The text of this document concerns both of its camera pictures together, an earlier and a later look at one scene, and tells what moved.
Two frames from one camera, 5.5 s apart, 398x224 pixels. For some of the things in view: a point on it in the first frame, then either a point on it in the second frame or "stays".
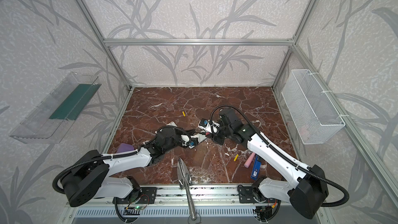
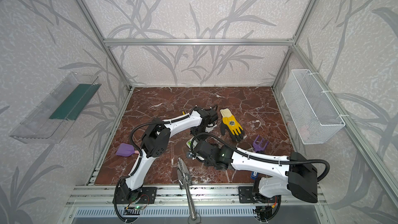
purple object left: [125, 147] stays
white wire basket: [315, 119] stays
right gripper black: [217, 131] to [197, 149]
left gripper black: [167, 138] to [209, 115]
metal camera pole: [185, 180] stays
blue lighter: [256, 169] stays
